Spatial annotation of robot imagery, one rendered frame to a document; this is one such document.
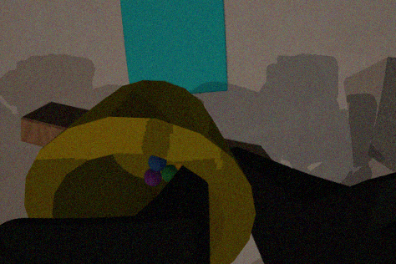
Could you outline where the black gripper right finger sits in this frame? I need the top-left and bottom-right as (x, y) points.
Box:
(229, 148), (396, 264)

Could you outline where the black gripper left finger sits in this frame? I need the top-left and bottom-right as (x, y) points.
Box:
(0, 165), (211, 264)

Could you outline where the purple marble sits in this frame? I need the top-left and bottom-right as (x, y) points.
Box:
(144, 169), (162, 186)

